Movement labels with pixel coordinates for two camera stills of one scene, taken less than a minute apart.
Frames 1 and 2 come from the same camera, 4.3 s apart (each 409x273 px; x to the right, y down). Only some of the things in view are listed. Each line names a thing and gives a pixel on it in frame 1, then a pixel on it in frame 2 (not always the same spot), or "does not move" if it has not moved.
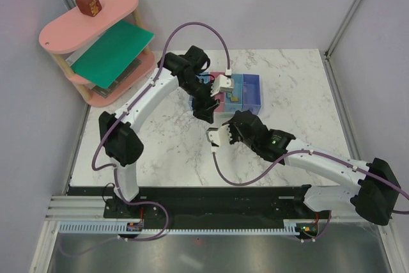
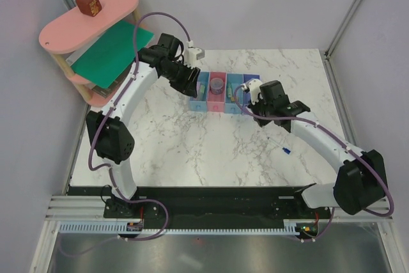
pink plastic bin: x=221 y=96 does not move
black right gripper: x=231 y=128 to x=261 y=121
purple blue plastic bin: x=252 y=93 does not move
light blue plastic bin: x=235 y=106 does not move
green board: x=109 y=55 does not move
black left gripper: x=204 y=108 to x=188 y=87
